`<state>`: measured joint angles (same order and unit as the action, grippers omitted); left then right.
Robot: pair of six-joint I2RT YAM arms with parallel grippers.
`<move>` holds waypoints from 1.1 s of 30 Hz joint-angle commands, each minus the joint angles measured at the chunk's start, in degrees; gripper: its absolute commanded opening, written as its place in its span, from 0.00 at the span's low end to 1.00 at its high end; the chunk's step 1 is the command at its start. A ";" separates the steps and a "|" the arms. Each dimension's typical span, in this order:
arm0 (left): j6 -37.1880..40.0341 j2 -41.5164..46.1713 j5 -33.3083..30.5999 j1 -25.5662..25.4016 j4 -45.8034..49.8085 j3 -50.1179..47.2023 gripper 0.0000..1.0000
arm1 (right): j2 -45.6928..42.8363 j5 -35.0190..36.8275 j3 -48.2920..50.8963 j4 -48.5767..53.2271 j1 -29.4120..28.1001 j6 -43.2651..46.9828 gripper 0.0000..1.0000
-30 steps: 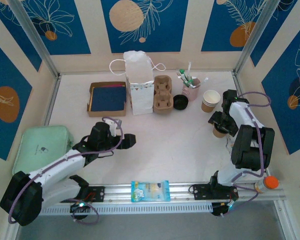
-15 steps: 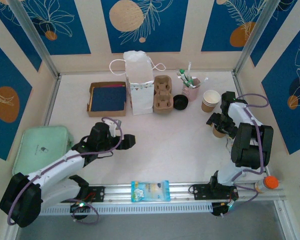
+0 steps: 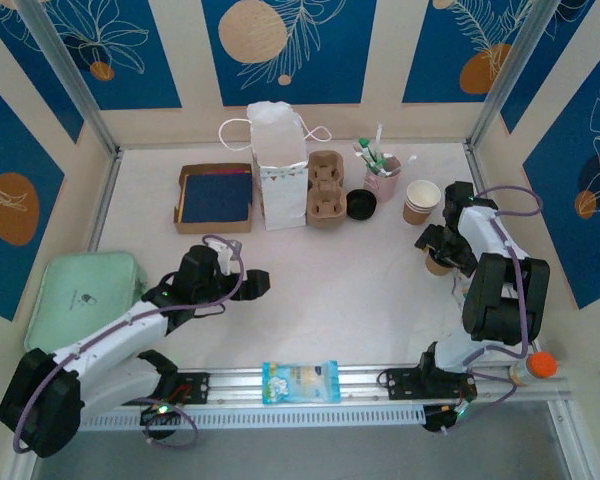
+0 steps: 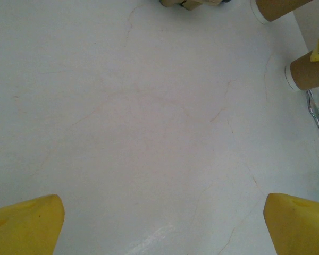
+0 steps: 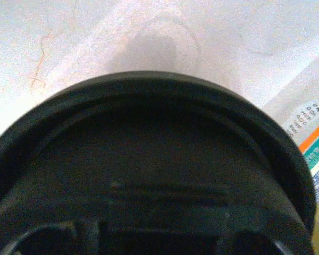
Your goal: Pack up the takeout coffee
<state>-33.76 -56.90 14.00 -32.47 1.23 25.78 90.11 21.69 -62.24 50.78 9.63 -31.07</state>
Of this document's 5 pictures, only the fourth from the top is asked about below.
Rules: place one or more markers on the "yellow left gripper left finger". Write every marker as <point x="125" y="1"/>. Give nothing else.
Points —
<point x="21" y="228"/>

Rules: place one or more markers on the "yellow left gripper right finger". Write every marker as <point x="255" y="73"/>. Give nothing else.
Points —
<point x="300" y="228"/>

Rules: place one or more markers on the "single brown paper cup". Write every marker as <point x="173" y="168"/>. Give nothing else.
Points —
<point x="311" y="77"/>

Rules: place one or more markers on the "stack of brown paper cups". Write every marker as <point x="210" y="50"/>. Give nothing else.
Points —
<point x="276" y="10"/>

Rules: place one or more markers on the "stack of pulp cup carriers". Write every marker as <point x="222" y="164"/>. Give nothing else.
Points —
<point x="191" y="4"/>

